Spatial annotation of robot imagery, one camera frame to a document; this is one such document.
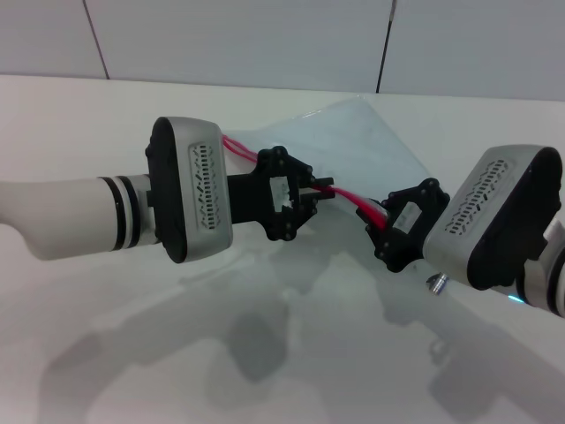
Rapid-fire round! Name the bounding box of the metal plug of right camera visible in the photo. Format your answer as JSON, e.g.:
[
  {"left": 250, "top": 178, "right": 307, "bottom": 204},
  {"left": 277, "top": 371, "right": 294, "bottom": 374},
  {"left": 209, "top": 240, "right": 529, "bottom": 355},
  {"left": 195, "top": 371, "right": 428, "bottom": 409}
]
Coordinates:
[{"left": 426, "top": 272, "right": 451, "bottom": 297}]

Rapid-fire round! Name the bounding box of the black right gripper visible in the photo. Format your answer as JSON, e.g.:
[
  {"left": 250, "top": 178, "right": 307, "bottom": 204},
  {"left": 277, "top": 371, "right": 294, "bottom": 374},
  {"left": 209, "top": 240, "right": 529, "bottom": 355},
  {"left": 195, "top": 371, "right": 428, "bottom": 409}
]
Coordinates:
[{"left": 364, "top": 177, "right": 451, "bottom": 273}]

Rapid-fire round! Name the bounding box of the clear document bag red zip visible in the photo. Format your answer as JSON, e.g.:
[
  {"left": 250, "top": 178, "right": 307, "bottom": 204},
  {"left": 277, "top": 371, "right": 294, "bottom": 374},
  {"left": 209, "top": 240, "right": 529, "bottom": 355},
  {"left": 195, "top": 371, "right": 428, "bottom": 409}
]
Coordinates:
[{"left": 220, "top": 97, "right": 436, "bottom": 231}]

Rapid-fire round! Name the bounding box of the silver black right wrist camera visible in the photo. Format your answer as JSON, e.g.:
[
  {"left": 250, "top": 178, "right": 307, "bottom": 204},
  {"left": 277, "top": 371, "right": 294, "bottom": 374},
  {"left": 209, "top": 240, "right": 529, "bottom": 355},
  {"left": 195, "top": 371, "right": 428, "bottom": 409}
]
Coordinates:
[{"left": 422, "top": 143, "right": 565, "bottom": 291}]

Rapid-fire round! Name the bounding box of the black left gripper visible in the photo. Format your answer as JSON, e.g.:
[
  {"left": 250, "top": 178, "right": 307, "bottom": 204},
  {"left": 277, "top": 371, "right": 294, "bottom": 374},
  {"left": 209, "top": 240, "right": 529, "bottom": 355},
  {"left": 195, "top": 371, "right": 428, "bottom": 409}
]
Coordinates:
[{"left": 227, "top": 145, "right": 335, "bottom": 243}]

